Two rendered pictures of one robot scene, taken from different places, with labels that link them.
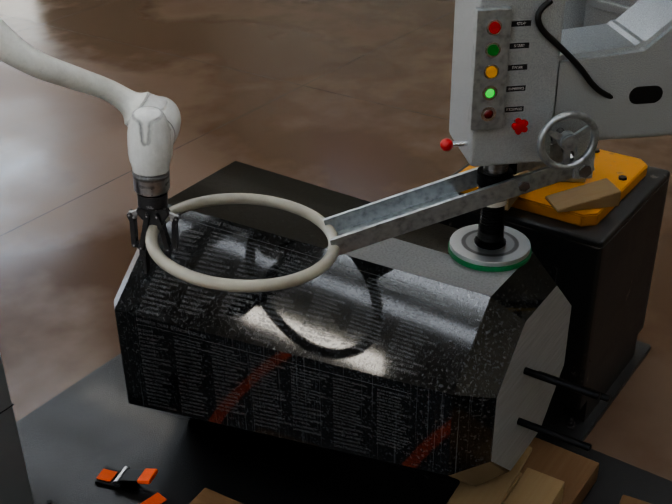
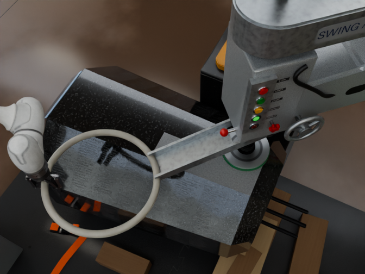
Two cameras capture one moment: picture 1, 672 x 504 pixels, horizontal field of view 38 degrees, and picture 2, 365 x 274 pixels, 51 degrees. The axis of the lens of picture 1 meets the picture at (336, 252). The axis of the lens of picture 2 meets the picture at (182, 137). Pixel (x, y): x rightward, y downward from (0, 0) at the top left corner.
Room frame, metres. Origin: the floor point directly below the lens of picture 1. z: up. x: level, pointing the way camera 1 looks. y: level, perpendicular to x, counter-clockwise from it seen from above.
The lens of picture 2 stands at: (1.49, -0.06, 2.41)
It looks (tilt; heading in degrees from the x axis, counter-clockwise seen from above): 61 degrees down; 355
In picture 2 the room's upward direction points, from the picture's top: 4 degrees counter-clockwise
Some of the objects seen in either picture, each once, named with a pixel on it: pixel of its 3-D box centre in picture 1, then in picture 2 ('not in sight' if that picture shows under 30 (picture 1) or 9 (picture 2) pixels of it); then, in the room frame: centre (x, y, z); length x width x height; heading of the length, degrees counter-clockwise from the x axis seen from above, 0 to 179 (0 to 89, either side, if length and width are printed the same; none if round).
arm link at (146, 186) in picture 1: (151, 180); (35, 166); (2.18, 0.45, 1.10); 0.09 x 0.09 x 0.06
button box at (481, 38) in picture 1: (489, 69); (256, 105); (2.13, -0.36, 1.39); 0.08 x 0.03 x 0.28; 98
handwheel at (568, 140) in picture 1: (562, 135); (300, 120); (2.15, -0.54, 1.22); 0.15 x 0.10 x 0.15; 98
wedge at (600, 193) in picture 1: (582, 195); not in sight; (2.65, -0.75, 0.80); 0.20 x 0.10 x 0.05; 102
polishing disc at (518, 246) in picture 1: (489, 244); (245, 147); (2.25, -0.41, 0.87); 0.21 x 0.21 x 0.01
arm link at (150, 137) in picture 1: (150, 138); (25, 149); (2.20, 0.45, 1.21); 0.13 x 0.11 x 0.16; 0
